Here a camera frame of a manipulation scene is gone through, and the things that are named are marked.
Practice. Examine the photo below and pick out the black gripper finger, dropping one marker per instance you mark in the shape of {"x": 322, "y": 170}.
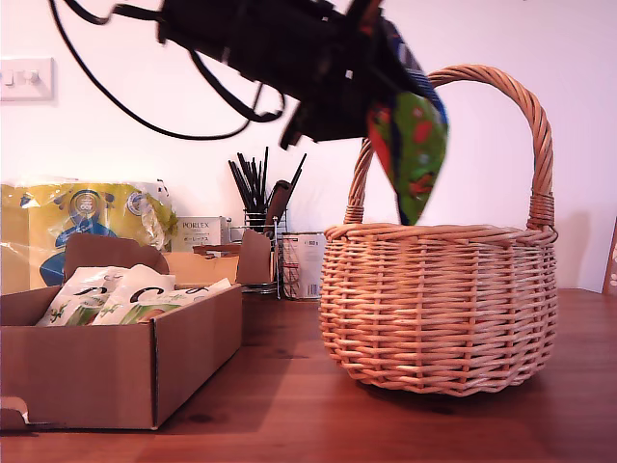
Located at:
{"x": 342, "y": 118}
{"x": 378, "y": 43}

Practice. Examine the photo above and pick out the blue Terry's chocolate orange bag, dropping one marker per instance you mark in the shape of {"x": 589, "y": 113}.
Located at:
{"x": 419, "y": 144}

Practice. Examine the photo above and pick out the white Porlex box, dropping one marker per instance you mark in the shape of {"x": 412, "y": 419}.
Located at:
{"x": 200, "y": 231}

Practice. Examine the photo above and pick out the brown cardboard box with lid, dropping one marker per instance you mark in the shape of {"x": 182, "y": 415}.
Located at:
{"x": 96, "y": 371}

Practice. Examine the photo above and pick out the black chopstick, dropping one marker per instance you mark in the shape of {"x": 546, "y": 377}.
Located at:
{"x": 297, "y": 170}
{"x": 246, "y": 183}
{"x": 239, "y": 187}
{"x": 264, "y": 178}
{"x": 255, "y": 185}

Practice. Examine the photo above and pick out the dark kitchen spatula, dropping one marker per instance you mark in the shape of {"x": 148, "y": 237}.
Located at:
{"x": 278, "y": 198}

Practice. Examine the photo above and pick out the white tin with red label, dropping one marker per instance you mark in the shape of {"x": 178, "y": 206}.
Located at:
{"x": 301, "y": 270}

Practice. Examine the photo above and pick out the yellow plastic-wrapped paper roll pack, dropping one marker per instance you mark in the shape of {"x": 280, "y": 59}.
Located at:
{"x": 29, "y": 226}

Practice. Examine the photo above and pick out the white wall light switch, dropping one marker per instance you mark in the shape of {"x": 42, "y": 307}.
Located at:
{"x": 29, "y": 91}

